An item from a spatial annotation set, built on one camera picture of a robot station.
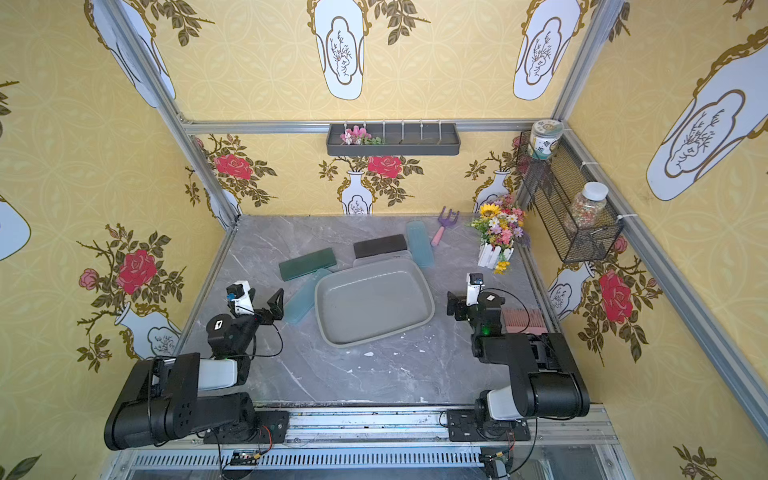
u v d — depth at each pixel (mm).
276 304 796
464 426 737
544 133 841
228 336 671
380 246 1109
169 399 435
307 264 1077
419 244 1098
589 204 657
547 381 444
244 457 731
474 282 799
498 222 948
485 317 710
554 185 976
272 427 736
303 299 908
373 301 954
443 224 1183
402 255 1073
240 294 743
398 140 924
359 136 878
